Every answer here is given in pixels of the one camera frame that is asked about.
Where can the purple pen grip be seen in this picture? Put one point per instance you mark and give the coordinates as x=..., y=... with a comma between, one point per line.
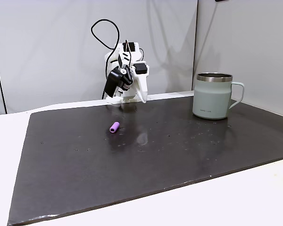
x=114, y=127

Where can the black camera box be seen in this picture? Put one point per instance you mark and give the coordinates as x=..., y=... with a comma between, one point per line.
x=113, y=81

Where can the dark table mat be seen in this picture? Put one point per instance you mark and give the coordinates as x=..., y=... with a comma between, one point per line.
x=141, y=155

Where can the pale green steel mug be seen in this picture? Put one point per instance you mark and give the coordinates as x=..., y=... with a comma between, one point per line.
x=212, y=96

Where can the black wall fixture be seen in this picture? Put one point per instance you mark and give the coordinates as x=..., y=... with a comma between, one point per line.
x=221, y=0

